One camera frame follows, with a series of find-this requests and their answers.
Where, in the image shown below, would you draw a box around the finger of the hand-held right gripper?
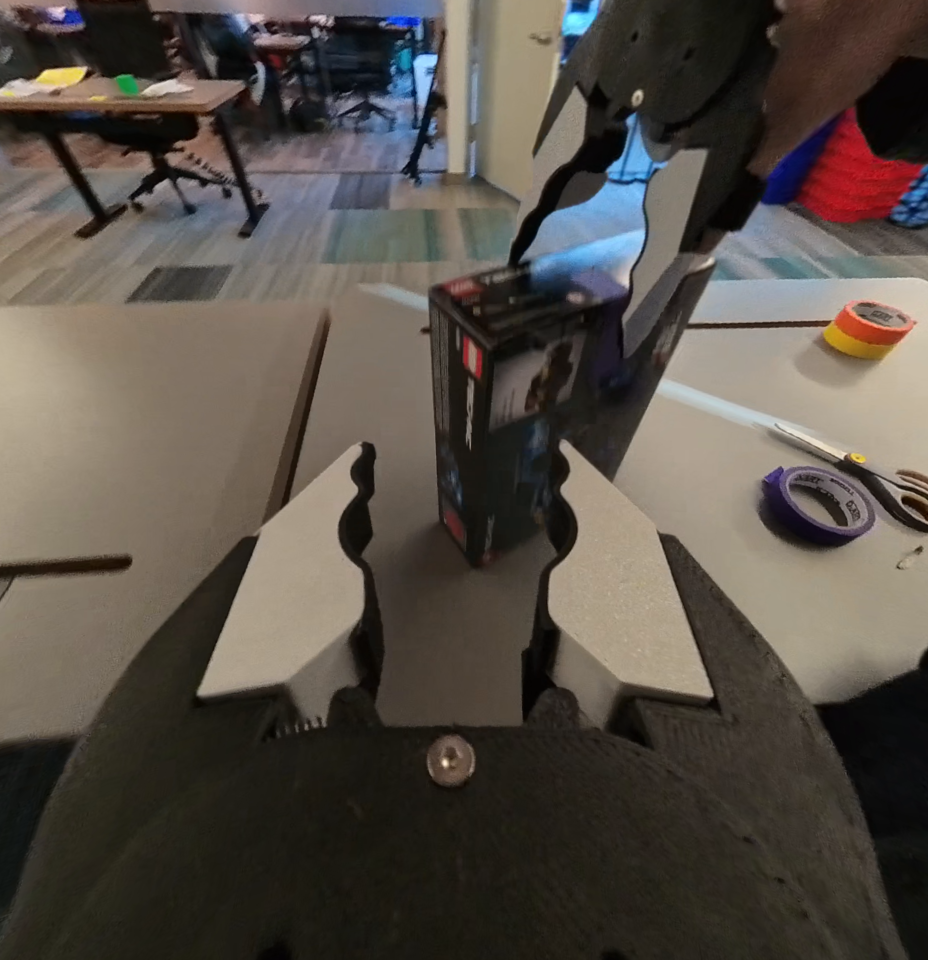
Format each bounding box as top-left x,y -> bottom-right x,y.
620,148 -> 718,355
507,77 -> 629,269

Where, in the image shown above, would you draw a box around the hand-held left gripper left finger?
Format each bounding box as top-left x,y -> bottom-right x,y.
195,441 -> 383,725

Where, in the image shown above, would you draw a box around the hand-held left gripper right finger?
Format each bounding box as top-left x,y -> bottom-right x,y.
522,438 -> 716,729

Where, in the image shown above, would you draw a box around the purple tape roll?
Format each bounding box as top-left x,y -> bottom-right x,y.
760,463 -> 878,547

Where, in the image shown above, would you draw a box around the black tractor-print toy box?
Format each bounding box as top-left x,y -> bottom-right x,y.
428,262 -> 634,567

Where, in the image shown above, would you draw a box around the orange tape roll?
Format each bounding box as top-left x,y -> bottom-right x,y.
835,300 -> 917,346

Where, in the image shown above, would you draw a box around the grey scissors yellow pivot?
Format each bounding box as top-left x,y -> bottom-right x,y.
771,421 -> 928,534

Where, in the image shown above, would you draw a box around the person's right forearm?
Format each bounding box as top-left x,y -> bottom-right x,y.
854,56 -> 928,162

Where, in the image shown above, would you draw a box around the person's right hand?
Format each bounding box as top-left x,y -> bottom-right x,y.
762,0 -> 928,180

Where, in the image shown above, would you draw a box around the white door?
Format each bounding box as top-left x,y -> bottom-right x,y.
445,0 -> 566,200

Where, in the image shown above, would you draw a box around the black tripod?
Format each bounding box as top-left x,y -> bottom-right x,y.
400,52 -> 446,185

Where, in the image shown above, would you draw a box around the stack of red bins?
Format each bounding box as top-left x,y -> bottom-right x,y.
797,112 -> 926,225

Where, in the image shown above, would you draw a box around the black office chair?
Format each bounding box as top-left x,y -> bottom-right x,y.
77,0 -> 233,215
314,15 -> 416,135

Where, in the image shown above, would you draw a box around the yellow tape roll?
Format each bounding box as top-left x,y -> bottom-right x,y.
822,322 -> 896,361

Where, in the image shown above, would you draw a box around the grey adjoining table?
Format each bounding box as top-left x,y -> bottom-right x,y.
0,303 -> 330,744

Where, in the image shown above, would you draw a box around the person's dark jacket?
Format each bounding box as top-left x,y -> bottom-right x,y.
816,641 -> 928,960

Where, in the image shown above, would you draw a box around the brown desk black legs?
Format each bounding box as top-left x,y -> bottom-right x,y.
0,75 -> 270,240

